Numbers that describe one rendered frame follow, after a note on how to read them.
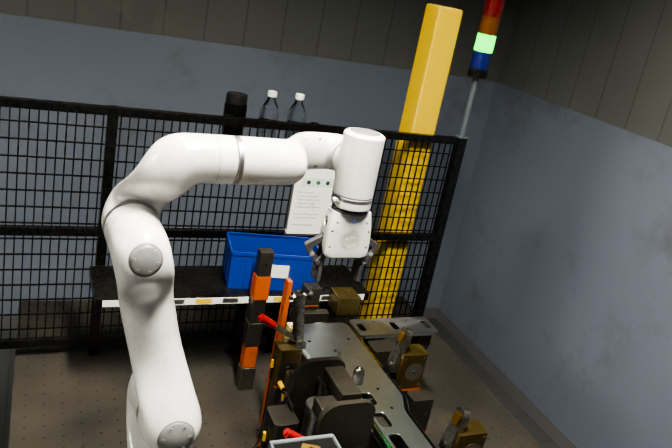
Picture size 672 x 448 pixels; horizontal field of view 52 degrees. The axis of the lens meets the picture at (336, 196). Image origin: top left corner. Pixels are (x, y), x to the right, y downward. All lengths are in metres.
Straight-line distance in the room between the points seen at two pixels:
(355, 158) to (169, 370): 0.54
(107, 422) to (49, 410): 0.17
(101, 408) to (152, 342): 0.93
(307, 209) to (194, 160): 1.24
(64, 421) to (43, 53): 1.85
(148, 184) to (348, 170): 0.38
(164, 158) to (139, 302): 0.27
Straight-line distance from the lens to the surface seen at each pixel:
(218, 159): 1.23
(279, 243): 2.39
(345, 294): 2.29
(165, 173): 1.22
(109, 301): 2.15
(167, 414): 1.40
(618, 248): 3.47
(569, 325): 3.72
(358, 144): 1.33
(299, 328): 1.93
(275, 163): 1.26
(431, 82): 2.53
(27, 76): 3.52
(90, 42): 3.49
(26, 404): 2.29
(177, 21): 3.53
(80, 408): 2.26
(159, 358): 1.37
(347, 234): 1.40
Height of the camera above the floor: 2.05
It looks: 18 degrees down
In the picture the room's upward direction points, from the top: 11 degrees clockwise
